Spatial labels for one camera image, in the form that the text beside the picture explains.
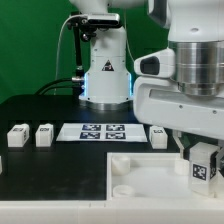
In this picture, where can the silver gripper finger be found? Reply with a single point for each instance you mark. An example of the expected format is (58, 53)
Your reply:
(181, 141)
(220, 155)

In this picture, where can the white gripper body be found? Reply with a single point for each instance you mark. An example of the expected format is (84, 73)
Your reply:
(159, 102)

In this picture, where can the white square table top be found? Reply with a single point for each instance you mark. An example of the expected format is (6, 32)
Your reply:
(153, 175)

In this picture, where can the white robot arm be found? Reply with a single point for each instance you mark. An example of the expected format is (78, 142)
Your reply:
(182, 86)

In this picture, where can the white sheet with tags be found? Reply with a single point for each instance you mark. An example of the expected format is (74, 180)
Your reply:
(102, 132)

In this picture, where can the white front fence bar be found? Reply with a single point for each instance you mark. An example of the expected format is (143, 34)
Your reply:
(112, 212)

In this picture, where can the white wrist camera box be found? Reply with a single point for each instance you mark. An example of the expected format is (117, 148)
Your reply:
(160, 64)

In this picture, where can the black camera stand pole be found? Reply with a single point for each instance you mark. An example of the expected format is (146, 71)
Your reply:
(79, 64)

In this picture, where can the black camera on stand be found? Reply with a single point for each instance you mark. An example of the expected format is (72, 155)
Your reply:
(88, 24)

